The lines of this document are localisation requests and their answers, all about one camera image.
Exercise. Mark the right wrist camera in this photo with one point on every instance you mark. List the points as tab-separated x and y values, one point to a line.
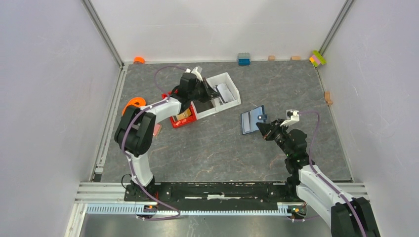
292	117

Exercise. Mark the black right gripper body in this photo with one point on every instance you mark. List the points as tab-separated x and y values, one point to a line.
278	133

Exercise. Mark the white cards in bin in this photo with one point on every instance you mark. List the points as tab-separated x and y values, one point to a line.
226	95

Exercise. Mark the curved wooden block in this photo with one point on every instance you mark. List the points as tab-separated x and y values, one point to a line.
327	97

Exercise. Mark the white bin with cards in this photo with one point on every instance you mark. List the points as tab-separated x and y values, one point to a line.
225	78

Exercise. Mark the multicolour brick stack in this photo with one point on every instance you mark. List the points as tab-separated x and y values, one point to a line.
317	59

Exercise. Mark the black wallets in bin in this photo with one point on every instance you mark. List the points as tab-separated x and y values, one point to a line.
203	106

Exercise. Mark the tan object in red bin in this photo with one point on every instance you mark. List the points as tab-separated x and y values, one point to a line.
187	113

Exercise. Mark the red bin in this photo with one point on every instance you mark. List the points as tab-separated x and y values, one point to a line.
180	123

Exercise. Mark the pink white small box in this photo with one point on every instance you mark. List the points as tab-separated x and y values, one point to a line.
157	130

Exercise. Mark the orange round toy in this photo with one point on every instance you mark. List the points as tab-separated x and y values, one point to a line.
139	60

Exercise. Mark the flat tan wooden block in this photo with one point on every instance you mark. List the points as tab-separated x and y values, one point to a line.
295	58

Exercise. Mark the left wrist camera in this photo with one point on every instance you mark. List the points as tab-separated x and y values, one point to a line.
196	71

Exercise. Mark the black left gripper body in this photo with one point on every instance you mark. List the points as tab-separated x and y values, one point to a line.
198	93

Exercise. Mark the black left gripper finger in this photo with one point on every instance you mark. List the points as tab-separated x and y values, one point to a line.
212	94
207	86

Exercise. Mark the blue card holder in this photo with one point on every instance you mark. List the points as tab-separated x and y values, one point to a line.
250	118

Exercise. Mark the white bin with wallets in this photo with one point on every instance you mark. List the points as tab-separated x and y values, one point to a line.
210	112

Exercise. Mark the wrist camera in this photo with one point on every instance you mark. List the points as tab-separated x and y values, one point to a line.
292	117
196	71

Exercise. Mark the blue grey toy brick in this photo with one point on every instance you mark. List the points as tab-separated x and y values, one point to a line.
244	59

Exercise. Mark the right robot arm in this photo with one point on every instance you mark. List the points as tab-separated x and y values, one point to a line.
346	215

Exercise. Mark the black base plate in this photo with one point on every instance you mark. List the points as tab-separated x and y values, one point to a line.
267	191

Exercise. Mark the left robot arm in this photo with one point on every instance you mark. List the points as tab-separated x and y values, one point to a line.
134	134

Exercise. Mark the orange letter-shaped toy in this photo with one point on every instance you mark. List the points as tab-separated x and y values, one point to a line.
136	101

